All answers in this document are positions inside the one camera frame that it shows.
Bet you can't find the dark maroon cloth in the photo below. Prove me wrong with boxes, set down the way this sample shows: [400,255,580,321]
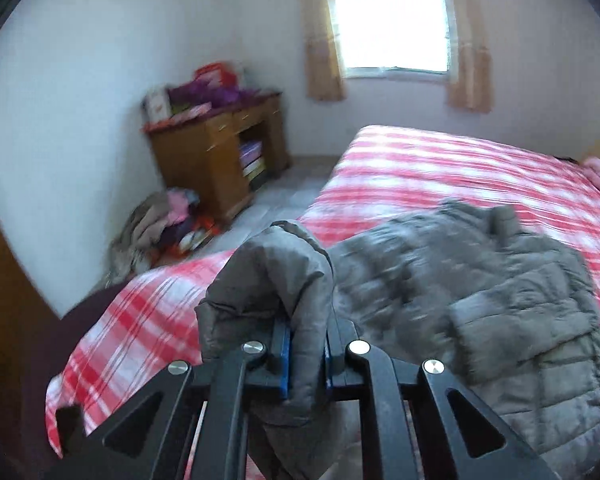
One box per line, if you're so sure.
[0,285,131,480]

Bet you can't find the white box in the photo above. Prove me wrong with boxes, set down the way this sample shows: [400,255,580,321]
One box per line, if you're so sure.
[145,85,173,123]

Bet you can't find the purple cloth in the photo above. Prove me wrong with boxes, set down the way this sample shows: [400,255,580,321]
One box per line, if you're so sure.
[170,82,277,109]

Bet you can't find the beige curtain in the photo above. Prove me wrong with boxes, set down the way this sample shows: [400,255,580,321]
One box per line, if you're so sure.
[445,0,495,113]
[300,0,348,102]

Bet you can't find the grey puffer jacket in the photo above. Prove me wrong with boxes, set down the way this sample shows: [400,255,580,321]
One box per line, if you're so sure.
[195,199,600,480]

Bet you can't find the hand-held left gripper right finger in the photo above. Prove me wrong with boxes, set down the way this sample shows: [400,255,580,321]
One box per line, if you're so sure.
[324,310,561,480]

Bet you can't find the pile of clothes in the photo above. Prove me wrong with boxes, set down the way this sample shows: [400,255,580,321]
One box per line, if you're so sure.
[105,187,224,281]

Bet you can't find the wooden desk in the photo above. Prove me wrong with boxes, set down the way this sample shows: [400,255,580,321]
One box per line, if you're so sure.
[145,91,291,226]

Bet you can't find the red box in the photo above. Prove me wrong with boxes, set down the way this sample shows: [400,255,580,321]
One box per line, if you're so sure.
[194,62,241,92]

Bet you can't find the pink flat packet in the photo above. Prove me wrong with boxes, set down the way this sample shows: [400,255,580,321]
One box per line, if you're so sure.
[146,102,214,132]

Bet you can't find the red plaid bedsheet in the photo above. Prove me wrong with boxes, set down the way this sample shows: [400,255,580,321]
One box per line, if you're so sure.
[45,125,600,480]

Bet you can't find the stack of coloured boxes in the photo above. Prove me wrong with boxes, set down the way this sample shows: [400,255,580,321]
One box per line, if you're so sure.
[238,141,267,182]

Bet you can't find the brown wooden door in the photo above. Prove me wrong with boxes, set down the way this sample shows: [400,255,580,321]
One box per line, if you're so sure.
[0,175,63,411]

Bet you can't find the bright window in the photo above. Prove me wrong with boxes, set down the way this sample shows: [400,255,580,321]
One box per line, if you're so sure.
[332,0,453,78]

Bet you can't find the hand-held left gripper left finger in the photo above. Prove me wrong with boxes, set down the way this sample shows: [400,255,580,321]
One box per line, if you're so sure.
[45,317,293,480]

